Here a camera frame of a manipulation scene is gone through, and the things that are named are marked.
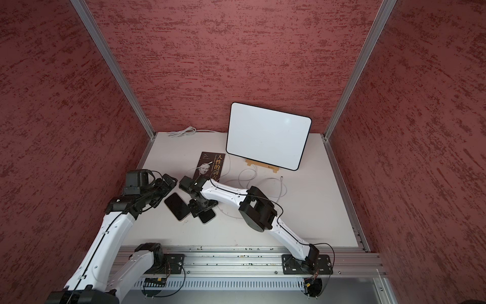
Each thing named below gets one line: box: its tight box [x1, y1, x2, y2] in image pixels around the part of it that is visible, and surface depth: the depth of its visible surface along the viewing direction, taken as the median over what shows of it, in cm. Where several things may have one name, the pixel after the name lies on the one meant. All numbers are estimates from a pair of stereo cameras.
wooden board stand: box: [245, 158, 280, 173], surface depth 103 cm
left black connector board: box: [143, 277, 168, 288], surface depth 74 cm
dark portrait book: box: [193, 151, 226, 182], surface depth 106 cm
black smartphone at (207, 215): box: [198, 209, 216, 224], surface depth 86 cm
